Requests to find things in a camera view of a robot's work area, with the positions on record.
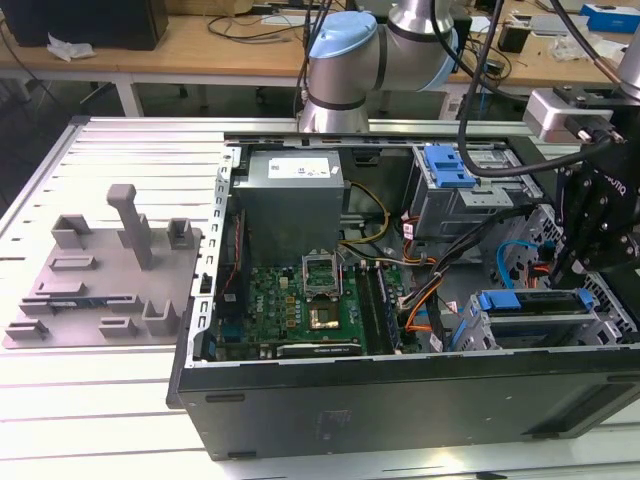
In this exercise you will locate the brown cardboard box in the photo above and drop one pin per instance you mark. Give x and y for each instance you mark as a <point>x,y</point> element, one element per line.
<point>235,6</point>

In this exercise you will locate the blue cardboard box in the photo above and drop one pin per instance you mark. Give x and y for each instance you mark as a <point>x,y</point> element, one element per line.
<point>610,20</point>

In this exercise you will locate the clear plastic bags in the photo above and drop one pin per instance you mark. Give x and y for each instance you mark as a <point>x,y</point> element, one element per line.
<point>607,50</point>

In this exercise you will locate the blue plastic drive latch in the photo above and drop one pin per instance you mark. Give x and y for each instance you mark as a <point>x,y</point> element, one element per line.
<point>442,165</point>

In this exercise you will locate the black RAM slot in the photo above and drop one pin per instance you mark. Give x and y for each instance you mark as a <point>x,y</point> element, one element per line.
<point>387,315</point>
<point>367,310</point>

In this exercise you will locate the CPU socket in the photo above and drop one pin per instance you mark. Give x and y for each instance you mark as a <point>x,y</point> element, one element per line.
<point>324,318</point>

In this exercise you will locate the white paper sheet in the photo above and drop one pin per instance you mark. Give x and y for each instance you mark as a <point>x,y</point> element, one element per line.
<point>479,25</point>

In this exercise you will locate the grey parts rack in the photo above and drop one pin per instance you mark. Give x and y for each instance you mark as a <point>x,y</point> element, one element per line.
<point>125,282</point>

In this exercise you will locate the green motherboard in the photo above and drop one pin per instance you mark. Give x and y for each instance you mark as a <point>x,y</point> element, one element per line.
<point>280,310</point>

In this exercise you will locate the black computer tower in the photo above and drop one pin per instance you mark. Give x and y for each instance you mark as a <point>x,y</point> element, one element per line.
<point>85,25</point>

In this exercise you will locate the metal optical drive cage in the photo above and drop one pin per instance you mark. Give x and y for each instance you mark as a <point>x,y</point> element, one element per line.
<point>440,210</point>

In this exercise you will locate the black graphics card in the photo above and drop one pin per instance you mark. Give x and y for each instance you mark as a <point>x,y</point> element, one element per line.
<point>320,350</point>

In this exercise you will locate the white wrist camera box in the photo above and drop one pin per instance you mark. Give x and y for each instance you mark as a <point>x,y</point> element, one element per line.
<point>545,112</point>

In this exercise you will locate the wooden desk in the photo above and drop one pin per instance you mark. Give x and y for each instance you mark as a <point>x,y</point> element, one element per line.
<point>540,67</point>
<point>200,55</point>

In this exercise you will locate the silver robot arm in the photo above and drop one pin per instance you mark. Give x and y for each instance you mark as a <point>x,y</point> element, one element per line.
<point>350,65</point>

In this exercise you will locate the hard disk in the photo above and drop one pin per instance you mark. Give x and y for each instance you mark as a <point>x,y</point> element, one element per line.
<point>500,301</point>

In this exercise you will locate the small black adapter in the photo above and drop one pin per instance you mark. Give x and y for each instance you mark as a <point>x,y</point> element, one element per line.
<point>495,66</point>

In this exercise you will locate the RAM stick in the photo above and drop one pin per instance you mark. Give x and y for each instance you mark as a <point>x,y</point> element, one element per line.
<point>80,303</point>

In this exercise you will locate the grey power supply unit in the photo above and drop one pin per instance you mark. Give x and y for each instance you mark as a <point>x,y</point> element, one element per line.
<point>285,210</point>

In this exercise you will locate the flat silver device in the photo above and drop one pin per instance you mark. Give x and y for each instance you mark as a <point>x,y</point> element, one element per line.
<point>545,24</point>

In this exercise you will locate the metal disk bay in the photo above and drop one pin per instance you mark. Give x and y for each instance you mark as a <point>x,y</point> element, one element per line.
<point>480,330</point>

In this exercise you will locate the small black box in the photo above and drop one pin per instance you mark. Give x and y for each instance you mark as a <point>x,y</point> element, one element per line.
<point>512,39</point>

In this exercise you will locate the crumpled clear plastic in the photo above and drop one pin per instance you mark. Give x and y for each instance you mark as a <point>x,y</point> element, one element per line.
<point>70,50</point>

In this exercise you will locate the black PC case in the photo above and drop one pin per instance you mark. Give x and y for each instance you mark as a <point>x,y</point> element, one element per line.
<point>400,400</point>

